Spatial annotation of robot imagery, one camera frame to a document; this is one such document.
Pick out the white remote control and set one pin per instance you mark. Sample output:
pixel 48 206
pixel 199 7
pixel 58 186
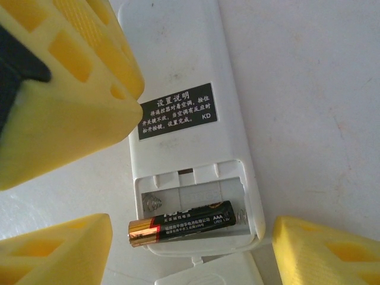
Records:
pixel 178 59

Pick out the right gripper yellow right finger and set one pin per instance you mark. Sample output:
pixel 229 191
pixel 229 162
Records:
pixel 326 255

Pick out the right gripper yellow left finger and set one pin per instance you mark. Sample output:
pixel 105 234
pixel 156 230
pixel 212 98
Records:
pixel 59 255

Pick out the black gold AAA battery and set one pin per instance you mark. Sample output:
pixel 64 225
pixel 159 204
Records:
pixel 193 222

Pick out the white battery compartment cover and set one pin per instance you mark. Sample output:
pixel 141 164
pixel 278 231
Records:
pixel 213 273

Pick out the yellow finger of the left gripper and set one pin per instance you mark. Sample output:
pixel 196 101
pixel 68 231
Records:
pixel 74 130
pixel 101 53

